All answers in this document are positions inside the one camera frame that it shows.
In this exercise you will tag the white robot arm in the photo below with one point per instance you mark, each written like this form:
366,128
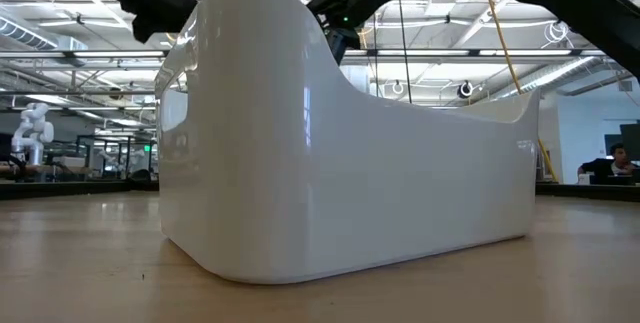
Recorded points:
35,133

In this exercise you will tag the white plastic basket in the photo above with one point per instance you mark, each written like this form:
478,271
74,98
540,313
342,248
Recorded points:
325,188

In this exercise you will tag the person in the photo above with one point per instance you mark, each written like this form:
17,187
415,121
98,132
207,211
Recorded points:
607,167

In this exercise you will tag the dark monitor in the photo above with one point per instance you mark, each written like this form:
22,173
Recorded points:
632,135

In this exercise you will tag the silver ventilation duct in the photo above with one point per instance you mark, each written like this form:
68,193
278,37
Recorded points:
25,35

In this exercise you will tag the black aluminium table frame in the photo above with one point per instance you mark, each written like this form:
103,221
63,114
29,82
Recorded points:
75,189

